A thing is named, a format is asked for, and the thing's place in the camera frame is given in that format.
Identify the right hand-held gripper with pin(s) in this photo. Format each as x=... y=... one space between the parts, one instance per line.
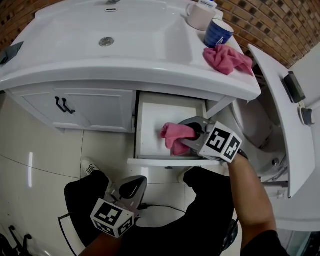
x=220 y=142

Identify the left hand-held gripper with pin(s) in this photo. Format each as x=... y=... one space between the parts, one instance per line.
x=112 y=217

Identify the pink cloth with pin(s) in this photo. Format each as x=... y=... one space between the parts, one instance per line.
x=225 y=60
x=177 y=135

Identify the white drawer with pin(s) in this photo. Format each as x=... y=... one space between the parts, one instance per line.
x=152 y=117

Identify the person's left forearm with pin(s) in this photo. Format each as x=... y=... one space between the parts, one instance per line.
x=102 y=246

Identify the person's right forearm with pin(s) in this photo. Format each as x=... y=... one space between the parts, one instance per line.
x=250 y=200

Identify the white vanity cabinet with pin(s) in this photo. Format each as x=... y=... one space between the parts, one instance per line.
x=220 y=102

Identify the person's left leg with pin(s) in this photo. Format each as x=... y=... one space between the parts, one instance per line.
x=85 y=195

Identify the person's leg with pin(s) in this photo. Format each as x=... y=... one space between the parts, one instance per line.
x=210 y=187
x=85 y=195

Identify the person's right white shoe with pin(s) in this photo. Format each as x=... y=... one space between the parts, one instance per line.
x=183 y=177

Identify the person's white shoe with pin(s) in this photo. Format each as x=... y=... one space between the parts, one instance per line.
x=183 y=177
x=90 y=166

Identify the person's left white shoe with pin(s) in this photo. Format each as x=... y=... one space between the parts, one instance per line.
x=90 y=166

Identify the person's right leg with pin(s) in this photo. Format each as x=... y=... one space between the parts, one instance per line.
x=210 y=187

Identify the person's black shirt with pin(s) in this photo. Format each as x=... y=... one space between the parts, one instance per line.
x=175 y=235

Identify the white cabinet door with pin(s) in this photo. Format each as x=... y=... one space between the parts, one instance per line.
x=105 y=110
x=37 y=107

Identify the blue mug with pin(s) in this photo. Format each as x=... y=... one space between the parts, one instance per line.
x=217 y=35

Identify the black stool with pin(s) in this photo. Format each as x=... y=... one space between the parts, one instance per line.
x=231 y=235

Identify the black box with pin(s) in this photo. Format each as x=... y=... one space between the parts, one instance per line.
x=295 y=87

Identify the white mug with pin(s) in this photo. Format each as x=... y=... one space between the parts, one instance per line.
x=200 y=17

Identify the black chair base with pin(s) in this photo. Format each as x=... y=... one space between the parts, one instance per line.
x=15 y=242

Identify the chrome sink drain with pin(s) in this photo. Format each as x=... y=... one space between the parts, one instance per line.
x=106 y=41

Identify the soap bottle with blue cap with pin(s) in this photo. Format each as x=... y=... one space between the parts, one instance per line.
x=208 y=3

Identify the white ceramic sink top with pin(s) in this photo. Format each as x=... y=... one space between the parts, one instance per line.
x=62 y=50

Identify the chrome faucet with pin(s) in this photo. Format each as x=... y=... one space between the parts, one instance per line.
x=113 y=1

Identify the white wall socket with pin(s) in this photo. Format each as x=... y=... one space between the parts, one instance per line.
x=280 y=194

